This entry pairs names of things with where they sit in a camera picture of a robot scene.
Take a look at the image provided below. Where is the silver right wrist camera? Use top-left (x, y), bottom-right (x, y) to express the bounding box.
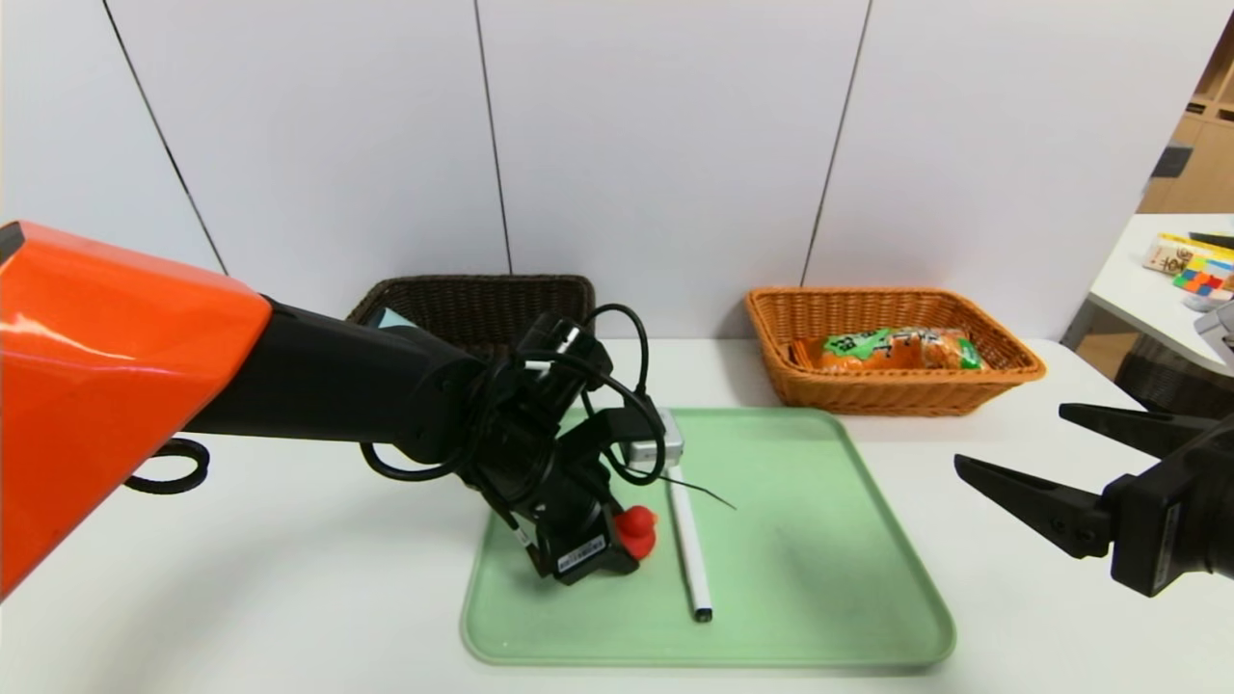
top-left (1194, 299), bottom-right (1234, 375)

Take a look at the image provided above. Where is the yellow flat booklet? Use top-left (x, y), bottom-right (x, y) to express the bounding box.
top-left (1157, 232), bottom-right (1234, 263)

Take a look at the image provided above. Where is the black left camera cable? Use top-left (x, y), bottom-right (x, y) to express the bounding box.
top-left (360, 303), bottom-right (668, 486)

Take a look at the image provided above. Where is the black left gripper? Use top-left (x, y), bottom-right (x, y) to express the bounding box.
top-left (534, 475), bottom-right (640, 586)

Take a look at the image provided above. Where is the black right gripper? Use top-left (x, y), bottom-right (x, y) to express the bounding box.
top-left (953, 402), bottom-right (1234, 598)

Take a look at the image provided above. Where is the dark brown wicker basket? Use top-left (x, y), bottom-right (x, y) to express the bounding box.
top-left (347, 274), bottom-right (597, 360)

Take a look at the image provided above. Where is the wooden shelf unit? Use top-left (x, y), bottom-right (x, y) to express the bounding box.
top-left (1138, 19), bottom-right (1234, 215)

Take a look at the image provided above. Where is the black cable loop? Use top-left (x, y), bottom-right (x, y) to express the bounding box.
top-left (123, 438), bottom-right (211, 496)

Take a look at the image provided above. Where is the orange snack bag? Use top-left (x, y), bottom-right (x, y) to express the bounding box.
top-left (791, 327), bottom-right (986, 375)

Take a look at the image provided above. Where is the light green plastic tray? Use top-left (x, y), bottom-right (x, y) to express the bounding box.
top-left (461, 407), bottom-right (957, 670)

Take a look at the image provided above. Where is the red rubber duck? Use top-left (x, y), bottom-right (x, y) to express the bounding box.
top-left (613, 505), bottom-right (660, 560)

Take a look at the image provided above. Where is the colourful puzzle cube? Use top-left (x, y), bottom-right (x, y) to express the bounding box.
top-left (1171, 255), bottom-right (1234, 296)

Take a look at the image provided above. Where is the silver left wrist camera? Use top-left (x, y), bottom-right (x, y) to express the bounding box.
top-left (625, 407), bottom-right (686, 471)

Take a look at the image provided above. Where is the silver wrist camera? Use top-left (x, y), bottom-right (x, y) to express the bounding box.
top-left (1194, 299), bottom-right (1234, 375)
top-left (625, 407), bottom-right (686, 471)

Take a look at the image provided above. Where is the white marker pen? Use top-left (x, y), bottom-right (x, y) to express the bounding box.
top-left (667, 479), bottom-right (715, 625)

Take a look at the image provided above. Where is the orange wicker basket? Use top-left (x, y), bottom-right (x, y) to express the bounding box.
top-left (745, 285), bottom-right (1049, 418)

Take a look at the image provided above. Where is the dark grey ribbed bin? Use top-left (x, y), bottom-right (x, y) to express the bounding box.
top-left (1118, 337), bottom-right (1225, 411)

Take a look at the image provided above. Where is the white side table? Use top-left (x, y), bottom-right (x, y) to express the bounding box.
top-left (1060, 214), bottom-right (1234, 377)

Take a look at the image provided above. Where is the small printed wooden box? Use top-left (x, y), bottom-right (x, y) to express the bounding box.
top-left (1143, 239), bottom-right (1196, 277)

